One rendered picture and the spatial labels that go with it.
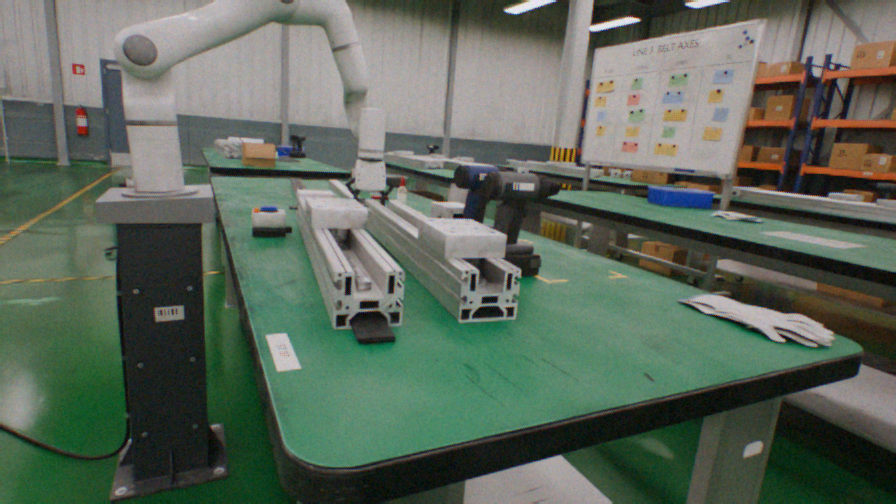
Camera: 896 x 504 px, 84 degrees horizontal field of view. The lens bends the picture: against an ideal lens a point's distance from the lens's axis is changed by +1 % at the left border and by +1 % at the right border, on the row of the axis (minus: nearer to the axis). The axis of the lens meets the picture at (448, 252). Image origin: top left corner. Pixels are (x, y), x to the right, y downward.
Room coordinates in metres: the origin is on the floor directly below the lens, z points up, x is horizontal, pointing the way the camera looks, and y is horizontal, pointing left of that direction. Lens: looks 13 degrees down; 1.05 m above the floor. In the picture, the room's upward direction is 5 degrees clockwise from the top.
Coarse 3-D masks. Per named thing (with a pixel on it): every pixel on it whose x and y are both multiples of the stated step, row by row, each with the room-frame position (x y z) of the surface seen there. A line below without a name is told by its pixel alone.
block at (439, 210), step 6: (432, 204) 1.44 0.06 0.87; (438, 204) 1.41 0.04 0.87; (444, 204) 1.42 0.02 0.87; (450, 204) 1.43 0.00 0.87; (456, 204) 1.44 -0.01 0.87; (462, 204) 1.45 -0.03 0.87; (432, 210) 1.44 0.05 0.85; (438, 210) 1.41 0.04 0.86; (444, 210) 1.38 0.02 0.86; (450, 210) 1.37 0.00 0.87; (456, 210) 1.38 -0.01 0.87; (462, 210) 1.39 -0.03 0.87; (432, 216) 1.44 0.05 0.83; (438, 216) 1.41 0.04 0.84; (444, 216) 1.38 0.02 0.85; (450, 216) 1.37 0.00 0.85; (456, 216) 1.41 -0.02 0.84; (462, 216) 1.42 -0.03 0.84
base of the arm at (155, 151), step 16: (128, 128) 1.33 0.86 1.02; (144, 128) 1.32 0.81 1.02; (160, 128) 1.34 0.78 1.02; (176, 128) 1.39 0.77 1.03; (144, 144) 1.32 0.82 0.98; (160, 144) 1.33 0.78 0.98; (176, 144) 1.38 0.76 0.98; (144, 160) 1.32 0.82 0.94; (160, 160) 1.33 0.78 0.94; (176, 160) 1.37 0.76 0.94; (144, 176) 1.32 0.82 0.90; (160, 176) 1.33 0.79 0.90; (176, 176) 1.37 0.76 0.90; (128, 192) 1.32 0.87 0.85; (144, 192) 1.32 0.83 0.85; (160, 192) 1.33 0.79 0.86; (176, 192) 1.34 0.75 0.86; (192, 192) 1.37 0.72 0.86
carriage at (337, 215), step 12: (312, 204) 1.00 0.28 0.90; (324, 204) 1.02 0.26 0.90; (336, 204) 1.03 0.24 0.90; (348, 204) 1.05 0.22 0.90; (360, 204) 1.06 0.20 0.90; (312, 216) 0.96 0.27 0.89; (324, 216) 0.96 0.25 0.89; (336, 216) 0.97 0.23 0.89; (348, 216) 0.98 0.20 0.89; (360, 216) 0.99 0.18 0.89; (336, 228) 0.99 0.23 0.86; (348, 228) 0.98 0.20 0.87; (360, 228) 0.99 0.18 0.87
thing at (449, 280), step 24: (384, 216) 1.23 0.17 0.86; (408, 216) 1.29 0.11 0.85; (384, 240) 1.22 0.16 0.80; (408, 240) 1.02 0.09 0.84; (408, 264) 1.00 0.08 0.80; (432, 264) 0.86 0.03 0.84; (456, 264) 0.76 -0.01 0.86; (480, 264) 0.84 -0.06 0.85; (504, 264) 0.78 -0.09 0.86; (432, 288) 0.85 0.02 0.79; (456, 288) 0.74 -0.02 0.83; (480, 288) 0.77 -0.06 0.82; (504, 288) 0.75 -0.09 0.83; (456, 312) 0.73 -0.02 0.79; (480, 312) 0.77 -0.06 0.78; (504, 312) 0.75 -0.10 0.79
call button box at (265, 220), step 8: (256, 216) 1.22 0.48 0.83; (264, 216) 1.22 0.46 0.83; (272, 216) 1.23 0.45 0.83; (280, 216) 1.24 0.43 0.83; (256, 224) 1.22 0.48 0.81; (264, 224) 1.22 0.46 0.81; (272, 224) 1.23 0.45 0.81; (280, 224) 1.24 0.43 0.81; (256, 232) 1.22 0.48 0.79; (264, 232) 1.22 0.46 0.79; (272, 232) 1.23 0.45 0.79; (280, 232) 1.24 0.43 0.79; (288, 232) 1.28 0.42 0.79
